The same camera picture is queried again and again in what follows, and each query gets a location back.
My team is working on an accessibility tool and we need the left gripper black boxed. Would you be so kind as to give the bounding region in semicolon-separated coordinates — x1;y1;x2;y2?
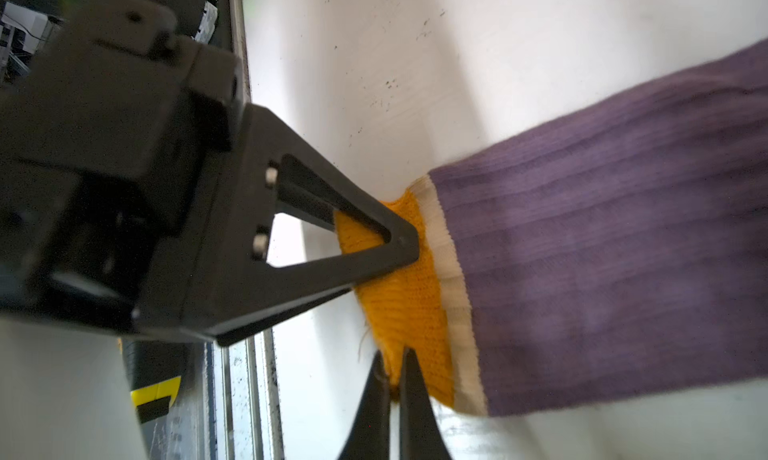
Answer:
1;0;243;334

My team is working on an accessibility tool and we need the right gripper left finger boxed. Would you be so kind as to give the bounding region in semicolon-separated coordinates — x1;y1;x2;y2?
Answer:
338;352;391;460

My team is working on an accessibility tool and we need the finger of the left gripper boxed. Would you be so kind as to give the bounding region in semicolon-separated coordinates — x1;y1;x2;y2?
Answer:
134;105;419;346

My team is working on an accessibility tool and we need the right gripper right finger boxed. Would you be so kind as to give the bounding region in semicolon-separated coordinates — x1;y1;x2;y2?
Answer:
399;347;451;460

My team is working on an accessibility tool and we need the purple striped sock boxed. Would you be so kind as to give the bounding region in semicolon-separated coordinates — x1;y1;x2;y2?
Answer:
356;42;767;417

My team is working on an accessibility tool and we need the yellow black tape measure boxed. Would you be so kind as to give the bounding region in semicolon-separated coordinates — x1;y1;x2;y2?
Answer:
119;339;188;424

